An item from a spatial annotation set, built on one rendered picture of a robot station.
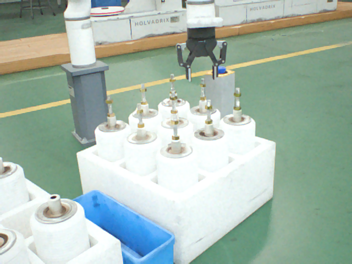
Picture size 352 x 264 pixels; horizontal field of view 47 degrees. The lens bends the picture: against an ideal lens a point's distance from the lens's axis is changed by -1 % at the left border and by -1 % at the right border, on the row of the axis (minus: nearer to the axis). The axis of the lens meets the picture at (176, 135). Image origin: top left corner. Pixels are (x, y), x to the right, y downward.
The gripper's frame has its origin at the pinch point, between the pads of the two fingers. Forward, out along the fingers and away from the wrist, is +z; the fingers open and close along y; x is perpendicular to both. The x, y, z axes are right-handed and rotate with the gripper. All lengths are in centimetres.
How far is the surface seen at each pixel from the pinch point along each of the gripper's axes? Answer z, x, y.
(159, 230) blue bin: 24.0, 35.0, 15.8
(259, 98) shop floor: 36, -77, -41
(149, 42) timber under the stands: 30, -211, 6
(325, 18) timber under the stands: 33, -291, -175
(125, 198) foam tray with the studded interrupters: 24.1, 20.8, 23.2
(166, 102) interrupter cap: 10.3, -9.3, 9.6
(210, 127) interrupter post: 8.2, 17.7, 1.0
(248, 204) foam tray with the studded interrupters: 31.5, 18.1, -9.1
